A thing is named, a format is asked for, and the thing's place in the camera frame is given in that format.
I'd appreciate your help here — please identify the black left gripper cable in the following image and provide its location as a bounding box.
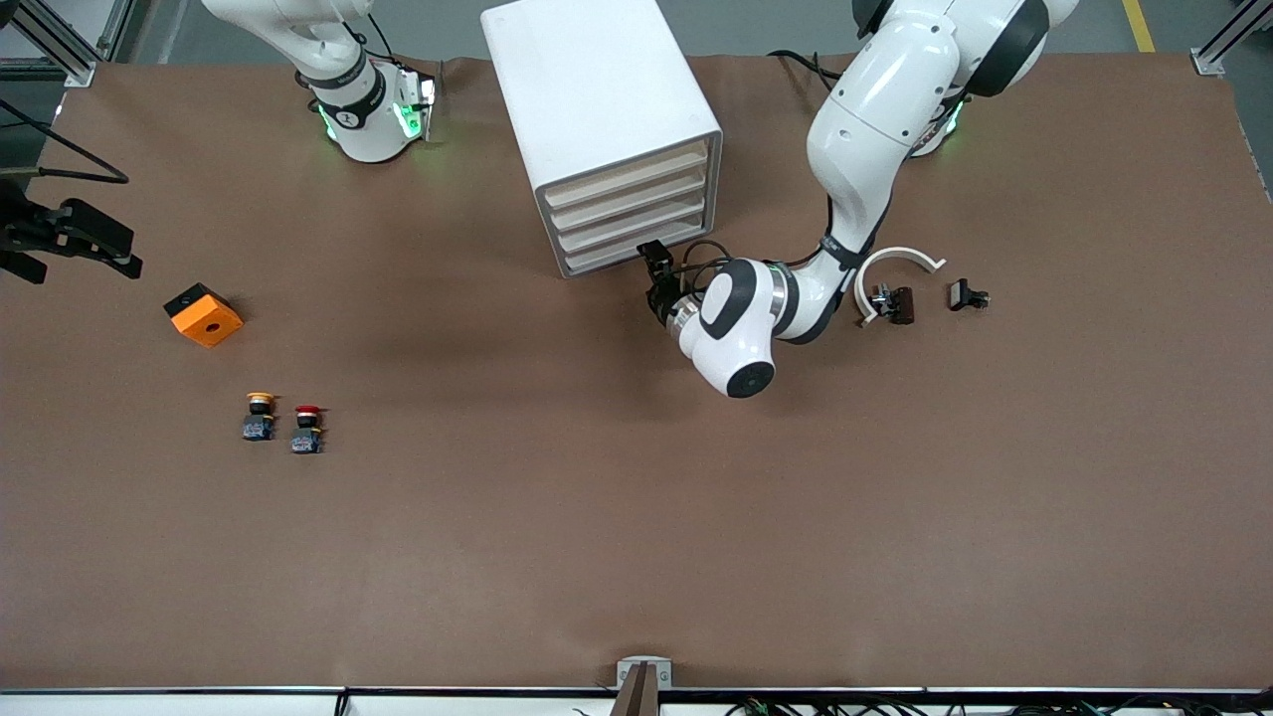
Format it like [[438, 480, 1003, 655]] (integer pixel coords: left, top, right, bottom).
[[668, 239, 739, 299]]

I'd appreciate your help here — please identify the white table edge rail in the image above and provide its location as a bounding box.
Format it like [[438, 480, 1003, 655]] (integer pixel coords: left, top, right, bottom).
[[0, 686, 1273, 716]]

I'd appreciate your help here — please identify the orange box with hole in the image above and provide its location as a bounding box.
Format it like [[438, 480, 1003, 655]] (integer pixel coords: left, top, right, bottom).
[[163, 282, 245, 349]]

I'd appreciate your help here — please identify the white lowest cabinet drawer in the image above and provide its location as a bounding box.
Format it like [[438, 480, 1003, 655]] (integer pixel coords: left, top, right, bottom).
[[563, 221, 715, 277]]

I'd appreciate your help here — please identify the dark brown small component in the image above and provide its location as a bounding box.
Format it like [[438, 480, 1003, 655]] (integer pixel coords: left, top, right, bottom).
[[871, 284, 916, 326]]

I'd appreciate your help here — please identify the brown table cover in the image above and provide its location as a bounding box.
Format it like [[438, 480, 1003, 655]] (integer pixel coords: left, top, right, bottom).
[[0, 52, 1273, 692]]

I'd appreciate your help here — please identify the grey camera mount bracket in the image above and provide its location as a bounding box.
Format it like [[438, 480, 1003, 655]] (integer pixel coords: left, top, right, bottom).
[[612, 656, 673, 716]]

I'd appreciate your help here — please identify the white curved plastic arc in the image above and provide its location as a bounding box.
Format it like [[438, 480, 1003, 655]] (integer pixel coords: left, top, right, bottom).
[[855, 247, 947, 329]]

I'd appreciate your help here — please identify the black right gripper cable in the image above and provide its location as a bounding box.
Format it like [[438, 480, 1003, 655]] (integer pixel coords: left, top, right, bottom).
[[0, 97, 130, 186]]

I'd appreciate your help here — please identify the aluminium frame profile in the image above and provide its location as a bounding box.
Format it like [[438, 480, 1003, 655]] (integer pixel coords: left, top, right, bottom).
[[0, 0, 135, 86], [1190, 0, 1273, 78]]

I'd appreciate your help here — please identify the black arm base cable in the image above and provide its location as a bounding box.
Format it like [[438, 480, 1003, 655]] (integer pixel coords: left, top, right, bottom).
[[768, 48, 846, 90]]

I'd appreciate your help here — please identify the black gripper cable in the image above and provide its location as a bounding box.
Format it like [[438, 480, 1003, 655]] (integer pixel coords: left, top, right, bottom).
[[668, 239, 739, 299], [0, 97, 130, 186]]

